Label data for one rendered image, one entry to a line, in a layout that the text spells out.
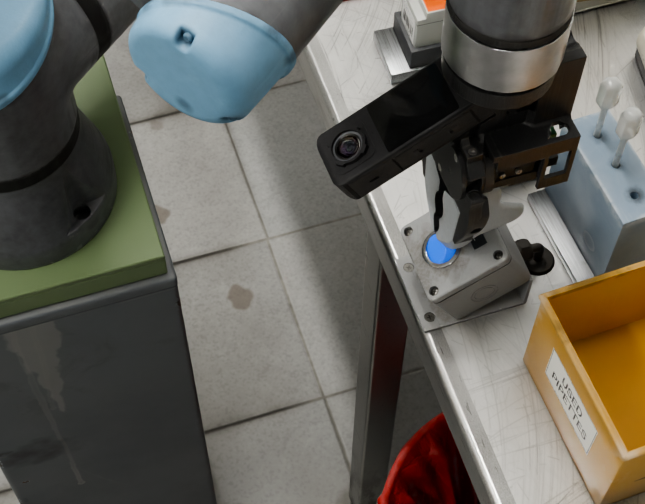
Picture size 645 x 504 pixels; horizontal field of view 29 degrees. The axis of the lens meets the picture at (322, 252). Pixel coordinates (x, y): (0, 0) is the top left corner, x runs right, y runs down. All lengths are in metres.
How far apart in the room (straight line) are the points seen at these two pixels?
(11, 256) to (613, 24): 0.58
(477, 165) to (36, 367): 0.45
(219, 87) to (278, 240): 1.45
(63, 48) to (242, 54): 0.29
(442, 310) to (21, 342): 0.34
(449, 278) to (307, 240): 1.13
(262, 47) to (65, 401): 0.59
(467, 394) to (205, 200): 1.20
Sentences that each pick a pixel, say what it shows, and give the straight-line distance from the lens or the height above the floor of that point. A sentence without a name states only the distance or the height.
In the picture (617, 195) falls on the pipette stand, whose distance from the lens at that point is 0.96.
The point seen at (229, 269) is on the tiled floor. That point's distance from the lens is 2.04.
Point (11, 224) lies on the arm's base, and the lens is 0.97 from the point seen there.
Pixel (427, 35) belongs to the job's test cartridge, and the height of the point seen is 0.92.
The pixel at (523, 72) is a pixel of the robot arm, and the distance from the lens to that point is 0.75.
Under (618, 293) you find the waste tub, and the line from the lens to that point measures 0.95.
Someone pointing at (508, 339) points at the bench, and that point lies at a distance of 1.00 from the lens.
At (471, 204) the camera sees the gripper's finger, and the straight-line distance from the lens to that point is 0.83.
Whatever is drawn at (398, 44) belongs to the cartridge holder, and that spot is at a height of 0.89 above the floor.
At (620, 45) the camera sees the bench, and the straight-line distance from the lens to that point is 1.19.
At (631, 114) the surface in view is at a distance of 0.93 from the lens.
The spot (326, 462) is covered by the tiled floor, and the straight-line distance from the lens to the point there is 1.89.
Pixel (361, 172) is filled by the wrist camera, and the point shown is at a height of 1.10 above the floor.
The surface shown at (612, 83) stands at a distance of 0.94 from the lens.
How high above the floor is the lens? 1.75
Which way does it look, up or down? 58 degrees down
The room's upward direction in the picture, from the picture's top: 1 degrees clockwise
